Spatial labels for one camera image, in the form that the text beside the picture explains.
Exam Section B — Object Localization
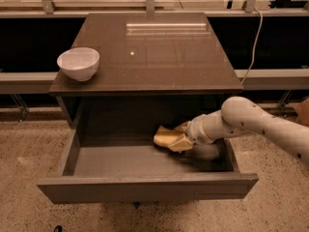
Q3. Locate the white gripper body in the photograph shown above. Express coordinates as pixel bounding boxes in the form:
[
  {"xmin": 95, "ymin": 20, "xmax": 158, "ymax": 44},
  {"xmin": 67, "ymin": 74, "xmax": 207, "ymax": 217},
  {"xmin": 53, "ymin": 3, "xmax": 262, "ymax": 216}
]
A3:
[{"xmin": 186, "ymin": 114, "xmax": 212, "ymax": 145}]

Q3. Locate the open grey top drawer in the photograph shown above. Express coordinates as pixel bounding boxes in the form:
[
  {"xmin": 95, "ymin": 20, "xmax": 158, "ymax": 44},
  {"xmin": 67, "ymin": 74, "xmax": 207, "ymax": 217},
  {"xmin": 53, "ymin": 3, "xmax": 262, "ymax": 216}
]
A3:
[{"xmin": 36, "ymin": 95, "xmax": 260, "ymax": 205}]

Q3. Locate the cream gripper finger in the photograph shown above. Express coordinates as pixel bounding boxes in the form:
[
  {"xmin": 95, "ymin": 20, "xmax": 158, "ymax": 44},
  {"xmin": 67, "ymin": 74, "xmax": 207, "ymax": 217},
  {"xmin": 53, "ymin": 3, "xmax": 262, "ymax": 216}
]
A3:
[
  {"xmin": 167, "ymin": 133, "xmax": 194, "ymax": 153},
  {"xmin": 174, "ymin": 121, "xmax": 190, "ymax": 133}
]

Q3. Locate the grey metal railing frame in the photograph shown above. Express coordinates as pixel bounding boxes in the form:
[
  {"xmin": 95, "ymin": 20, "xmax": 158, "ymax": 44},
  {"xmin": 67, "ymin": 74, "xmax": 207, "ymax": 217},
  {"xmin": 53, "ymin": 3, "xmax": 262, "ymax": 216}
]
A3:
[{"xmin": 0, "ymin": 0, "xmax": 309, "ymax": 95}]

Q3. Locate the white cable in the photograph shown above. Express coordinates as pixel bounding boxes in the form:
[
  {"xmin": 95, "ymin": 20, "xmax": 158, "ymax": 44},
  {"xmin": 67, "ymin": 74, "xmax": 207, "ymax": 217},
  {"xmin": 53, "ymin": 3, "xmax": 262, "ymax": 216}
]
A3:
[{"xmin": 240, "ymin": 7, "xmax": 264, "ymax": 85}]

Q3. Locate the white ceramic bowl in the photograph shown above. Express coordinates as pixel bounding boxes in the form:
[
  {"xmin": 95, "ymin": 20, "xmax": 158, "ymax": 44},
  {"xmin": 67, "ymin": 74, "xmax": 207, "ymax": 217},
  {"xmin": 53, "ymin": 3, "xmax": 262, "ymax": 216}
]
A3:
[{"xmin": 57, "ymin": 47, "xmax": 99, "ymax": 81}]

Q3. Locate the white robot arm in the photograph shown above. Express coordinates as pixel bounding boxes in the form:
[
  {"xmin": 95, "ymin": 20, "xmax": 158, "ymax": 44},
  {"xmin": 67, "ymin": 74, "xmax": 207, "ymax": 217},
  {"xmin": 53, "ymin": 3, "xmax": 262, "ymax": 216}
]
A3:
[{"xmin": 167, "ymin": 97, "xmax": 309, "ymax": 165}]

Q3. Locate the yellow sponge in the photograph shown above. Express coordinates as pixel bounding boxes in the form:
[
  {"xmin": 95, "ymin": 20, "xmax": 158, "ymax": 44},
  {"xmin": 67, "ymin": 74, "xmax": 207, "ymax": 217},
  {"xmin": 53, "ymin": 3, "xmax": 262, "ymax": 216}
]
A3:
[{"xmin": 154, "ymin": 126, "xmax": 182, "ymax": 152}]

